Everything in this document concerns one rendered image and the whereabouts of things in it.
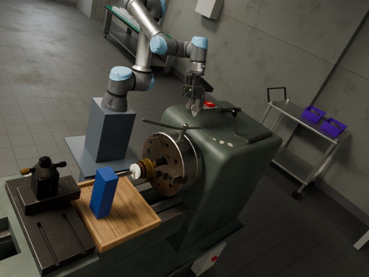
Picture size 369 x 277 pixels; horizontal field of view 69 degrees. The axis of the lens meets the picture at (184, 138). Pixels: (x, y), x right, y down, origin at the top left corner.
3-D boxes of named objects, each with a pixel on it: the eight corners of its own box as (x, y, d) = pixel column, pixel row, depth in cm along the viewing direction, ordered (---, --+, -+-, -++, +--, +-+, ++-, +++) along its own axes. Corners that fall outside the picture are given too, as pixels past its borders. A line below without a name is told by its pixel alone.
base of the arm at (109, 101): (97, 99, 161) (100, 84, 156) (120, 99, 171) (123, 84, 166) (107, 112, 152) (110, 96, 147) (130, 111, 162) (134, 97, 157)
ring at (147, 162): (149, 153, 127) (133, 156, 121) (161, 165, 122) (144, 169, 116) (144, 167, 132) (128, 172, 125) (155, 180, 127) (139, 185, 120)
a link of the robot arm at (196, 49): (199, 38, 127) (212, 38, 121) (196, 62, 130) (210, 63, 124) (186, 35, 122) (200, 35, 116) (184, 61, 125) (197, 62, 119)
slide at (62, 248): (51, 178, 122) (52, 170, 120) (94, 253, 99) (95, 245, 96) (4, 188, 109) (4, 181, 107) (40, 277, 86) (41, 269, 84)
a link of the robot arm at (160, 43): (119, -22, 133) (163, 38, 113) (138, -16, 141) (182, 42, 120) (112, 0, 140) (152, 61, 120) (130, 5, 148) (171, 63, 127)
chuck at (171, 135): (149, 161, 153) (167, 117, 136) (181, 203, 138) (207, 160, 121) (135, 164, 147) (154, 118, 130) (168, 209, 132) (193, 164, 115)
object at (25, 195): (70, 183, 117) (71, 174, 114) (79, 199, 111) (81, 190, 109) (16, 196, 103) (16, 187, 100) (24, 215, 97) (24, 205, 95)
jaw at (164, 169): (171, 161, 130) (187, 174, 123) (168, 170, 132) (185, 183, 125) (152, 166, 122) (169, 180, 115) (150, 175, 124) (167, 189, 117)
